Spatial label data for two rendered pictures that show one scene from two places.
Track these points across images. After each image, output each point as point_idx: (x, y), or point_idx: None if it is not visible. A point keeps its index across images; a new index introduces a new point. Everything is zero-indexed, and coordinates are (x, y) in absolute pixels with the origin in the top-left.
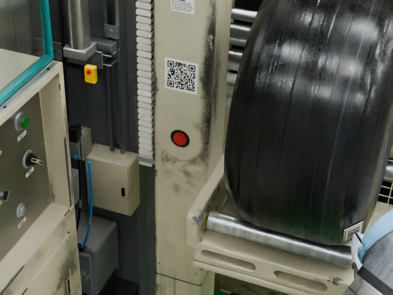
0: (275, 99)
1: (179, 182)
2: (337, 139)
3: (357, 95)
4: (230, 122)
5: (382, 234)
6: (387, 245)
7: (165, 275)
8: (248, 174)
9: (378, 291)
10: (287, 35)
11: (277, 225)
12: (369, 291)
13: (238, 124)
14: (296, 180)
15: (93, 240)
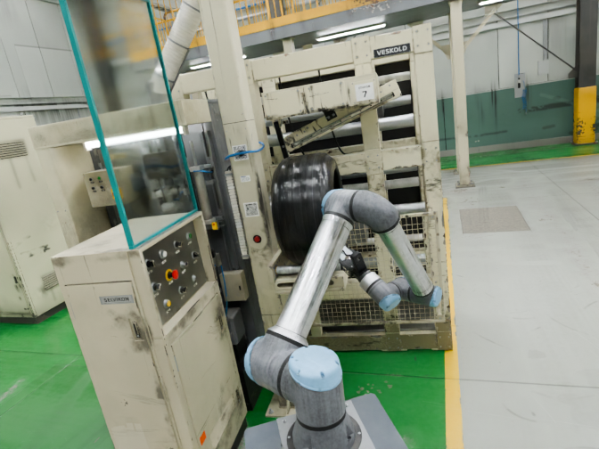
0: (286, 193)
1: (261, 261)
2: (313, 200)
3: (315, 183)
4: (272, 210)
5: (326, 198)
6: (329, 200)
7: (266, 314)
8: (284, 227)
9: (329, 214)
10: (285, 172)
11: (303, 252)
12: (326, 216)
13: (275, 208)
14: (303, 223)
15: (230, 314)
